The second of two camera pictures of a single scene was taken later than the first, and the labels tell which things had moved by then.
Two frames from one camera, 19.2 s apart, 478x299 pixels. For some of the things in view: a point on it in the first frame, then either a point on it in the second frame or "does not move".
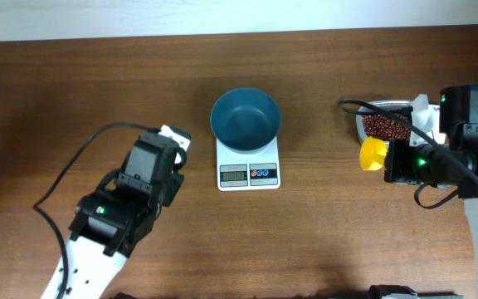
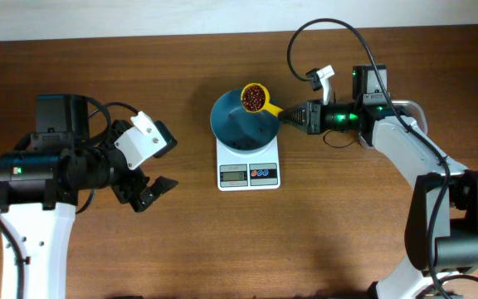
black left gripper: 173,183 → 129,183
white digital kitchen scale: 244,172 does not move
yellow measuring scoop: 373,154 → 256,98
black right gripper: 397,161 → 314,117
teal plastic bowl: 245,120 does not move
